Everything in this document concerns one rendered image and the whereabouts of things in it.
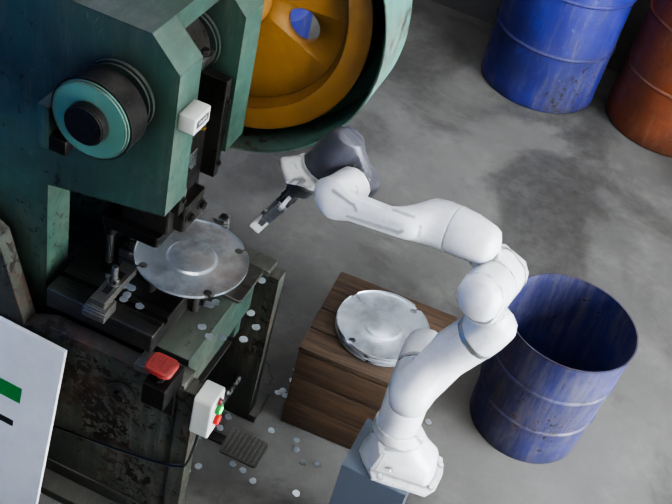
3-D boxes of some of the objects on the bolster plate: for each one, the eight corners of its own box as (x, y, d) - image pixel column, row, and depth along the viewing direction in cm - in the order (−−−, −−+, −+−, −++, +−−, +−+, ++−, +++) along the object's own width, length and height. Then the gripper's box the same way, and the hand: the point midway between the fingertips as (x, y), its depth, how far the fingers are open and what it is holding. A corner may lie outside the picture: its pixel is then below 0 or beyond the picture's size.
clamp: (139, 283, 262) (142, 254, 256) (103, 324, 250) (105, 294, 243) (118, 274, 263) (121, 244, 257) (81, 314, 251) (83, 284, 244)
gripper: (309, 203, 242) (255, 253, 258) (328, 174, 252) (275, 223, 268) (285, 181, 241) (232, 233, 257) (305, 153, 251) (253, 204, 266)
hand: (261, 221), depth 260 cm, fingers closed
